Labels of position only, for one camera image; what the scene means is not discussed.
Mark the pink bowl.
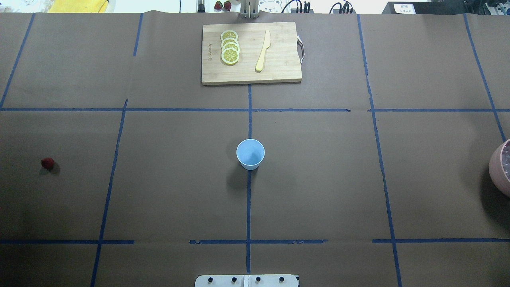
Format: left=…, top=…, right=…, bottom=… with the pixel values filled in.
left=488, top=140, right=510, bottom=198

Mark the spare strawberry one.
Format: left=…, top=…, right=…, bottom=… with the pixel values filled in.
left=214, top=0, right=224, bottom=12

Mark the yellow cloth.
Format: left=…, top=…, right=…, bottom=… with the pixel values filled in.
left=49, top=0, right=109, bottom=13

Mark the yellow plastic knife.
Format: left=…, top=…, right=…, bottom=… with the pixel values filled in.
left=255, top=29, right=271, bottom=73

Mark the white pedestal column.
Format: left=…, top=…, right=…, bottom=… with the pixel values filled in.
left=194, top=274, right=300, bottom=287

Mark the lemon slice three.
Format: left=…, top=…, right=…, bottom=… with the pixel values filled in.
left=222, top=44, right=240, bottom=52

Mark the clear ice cubes pile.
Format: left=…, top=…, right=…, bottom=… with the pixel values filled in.
left=501, top=141, right=510, bottom=181

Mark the lemon slice two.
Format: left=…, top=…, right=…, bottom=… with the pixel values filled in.
left=222, top=37, right=239, bottom=48

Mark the red strawberry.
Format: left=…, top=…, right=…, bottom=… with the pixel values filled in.
left=41, top=157, right=56, bottom=171

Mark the wooden cutting board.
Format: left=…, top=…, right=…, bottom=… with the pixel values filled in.
left=202, top=22, right=302, bottom=85

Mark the light blue cup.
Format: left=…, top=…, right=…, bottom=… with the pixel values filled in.
left=235, top=139, right=265, bottom=171

